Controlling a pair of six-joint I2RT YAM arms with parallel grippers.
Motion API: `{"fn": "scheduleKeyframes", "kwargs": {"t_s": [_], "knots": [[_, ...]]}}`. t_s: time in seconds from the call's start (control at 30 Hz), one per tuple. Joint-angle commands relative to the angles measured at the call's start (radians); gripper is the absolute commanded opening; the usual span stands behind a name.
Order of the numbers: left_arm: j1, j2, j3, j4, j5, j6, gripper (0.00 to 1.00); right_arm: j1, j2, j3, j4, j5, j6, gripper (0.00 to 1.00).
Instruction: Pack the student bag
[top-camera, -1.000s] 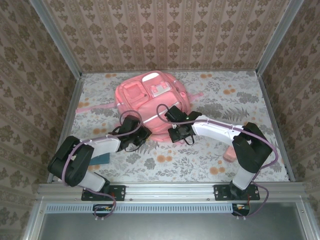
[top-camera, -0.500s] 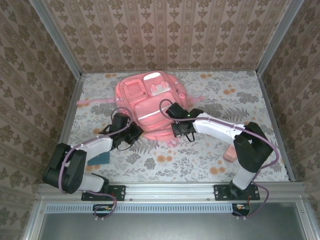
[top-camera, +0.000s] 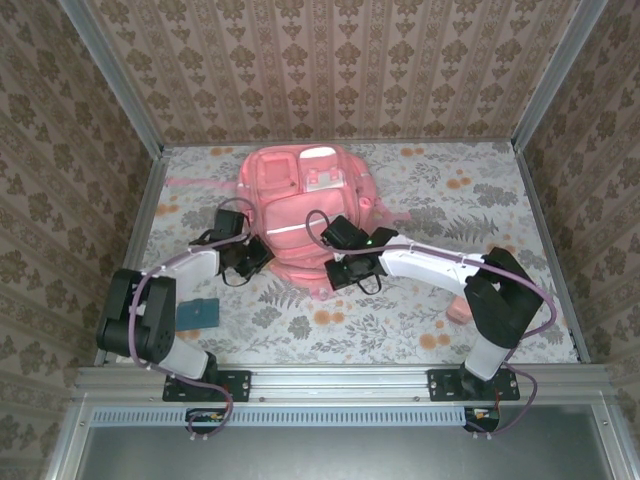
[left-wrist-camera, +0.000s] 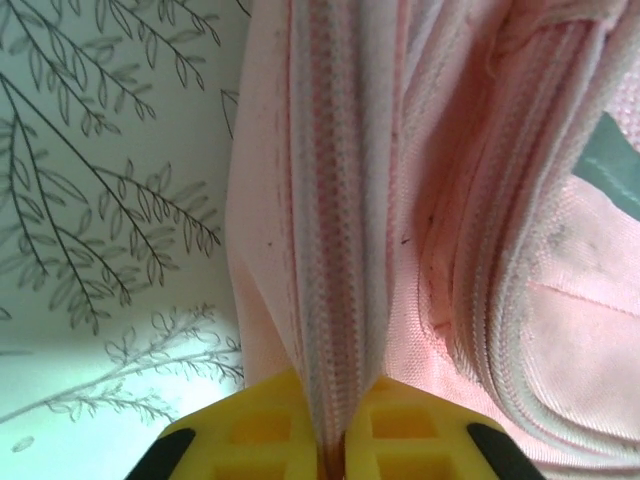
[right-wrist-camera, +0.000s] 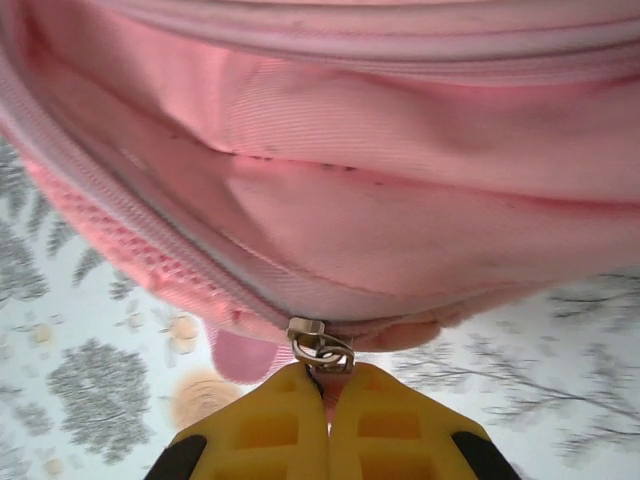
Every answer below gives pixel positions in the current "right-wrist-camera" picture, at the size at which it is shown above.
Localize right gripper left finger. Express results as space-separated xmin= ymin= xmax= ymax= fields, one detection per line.
xmin=144 ymin=362 xmax=332 ymax=480

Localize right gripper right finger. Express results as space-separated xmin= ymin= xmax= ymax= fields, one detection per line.
xmin=327 ymin=362 xmax=521 ymax=480

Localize metal zipper pull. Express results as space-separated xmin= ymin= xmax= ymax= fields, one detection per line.
xmin=285 ymin=316 xmax=357 ymax=374

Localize pink school backpack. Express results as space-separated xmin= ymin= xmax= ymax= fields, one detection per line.
xmin=0 ymin=0 xmax=640 ymax=386

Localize floral table cover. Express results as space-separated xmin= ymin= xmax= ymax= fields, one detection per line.
xmin=0 ymin=134 xmax=640 ymax=480

